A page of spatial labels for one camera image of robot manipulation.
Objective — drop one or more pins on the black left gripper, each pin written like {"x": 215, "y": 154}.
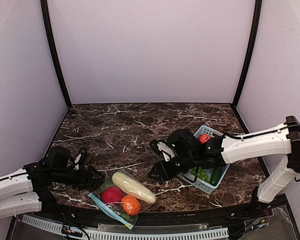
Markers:
{"x": 86, "y": 178}

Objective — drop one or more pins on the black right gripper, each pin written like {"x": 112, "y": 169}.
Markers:
{"x": 170, "y": 166}

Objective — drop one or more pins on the green leafy vegetable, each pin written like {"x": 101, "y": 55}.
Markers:
{"x": 106, "y": 185}

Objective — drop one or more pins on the red tomato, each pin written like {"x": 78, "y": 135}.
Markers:
{"x": 112, "y": 195}

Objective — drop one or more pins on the white radish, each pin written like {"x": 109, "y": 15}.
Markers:
{"x": 130, "y": 186}

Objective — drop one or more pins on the clear zip top bag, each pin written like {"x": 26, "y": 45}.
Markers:
{"x": 116, "y": 211}

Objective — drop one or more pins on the orange fruit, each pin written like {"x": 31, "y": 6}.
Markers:
{"x": 131, "y": 205}

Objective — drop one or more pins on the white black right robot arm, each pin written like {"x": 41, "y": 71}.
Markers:
{"x": 183, "y": 151}

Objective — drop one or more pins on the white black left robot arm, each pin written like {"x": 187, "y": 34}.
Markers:
{"x": 27, "y": 189}

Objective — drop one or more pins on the light blue plastic basket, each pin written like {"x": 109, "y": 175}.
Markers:
{"x": 198, "y": 183}

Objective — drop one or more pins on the green grapes bunch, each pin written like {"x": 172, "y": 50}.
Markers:
{"x": 201, "y": 174}

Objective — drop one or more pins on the pink red apple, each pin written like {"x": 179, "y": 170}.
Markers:
{"x": 204, "y": 138}

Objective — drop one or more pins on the green cucumber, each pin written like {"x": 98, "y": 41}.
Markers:
{"x": 216, "y": 175}

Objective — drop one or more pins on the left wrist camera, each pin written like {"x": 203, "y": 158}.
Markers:
{"x": 80, "y": 159}

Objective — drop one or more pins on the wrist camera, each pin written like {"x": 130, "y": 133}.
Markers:
{"x": 160, "y": 147}
{"x": 80, "y": 159}

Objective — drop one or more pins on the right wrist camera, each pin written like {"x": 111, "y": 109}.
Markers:
{"x": 160, "y": 147}

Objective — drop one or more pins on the black front rail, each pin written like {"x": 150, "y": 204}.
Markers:
{"x": 225, "y": 216}

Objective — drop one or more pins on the white slotted cable duct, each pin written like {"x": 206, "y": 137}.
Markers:
{"x": 116, "y": 232}

